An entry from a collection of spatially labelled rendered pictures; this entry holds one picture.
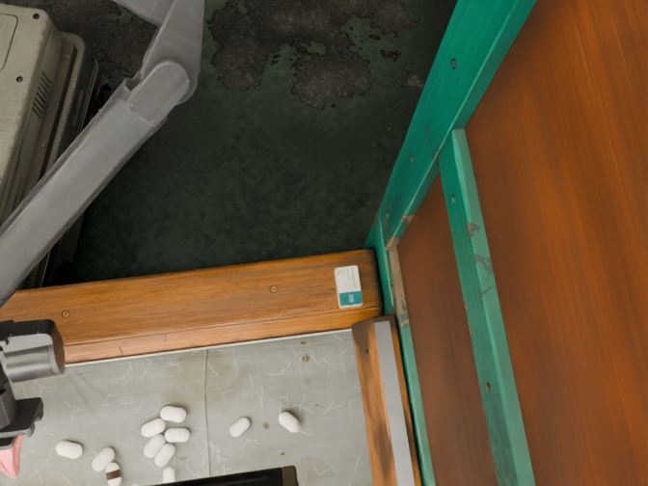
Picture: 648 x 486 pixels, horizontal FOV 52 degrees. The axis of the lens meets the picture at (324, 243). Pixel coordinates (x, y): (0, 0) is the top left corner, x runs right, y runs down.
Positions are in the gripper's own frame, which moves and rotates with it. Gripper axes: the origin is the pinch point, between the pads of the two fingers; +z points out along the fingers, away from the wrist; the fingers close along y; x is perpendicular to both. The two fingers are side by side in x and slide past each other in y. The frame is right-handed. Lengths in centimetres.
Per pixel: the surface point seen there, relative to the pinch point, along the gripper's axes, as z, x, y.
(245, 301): -12.2, 16.8, 32.7
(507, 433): -29, -35, 53
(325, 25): -35, 136, 61
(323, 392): 0.7, 8.9, 42.9
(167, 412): -0.5, 7.5, 19.8
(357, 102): -15, 119, 67
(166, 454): 4.2, 3.9, 19.2
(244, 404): 1.0, 8.9, 30.9
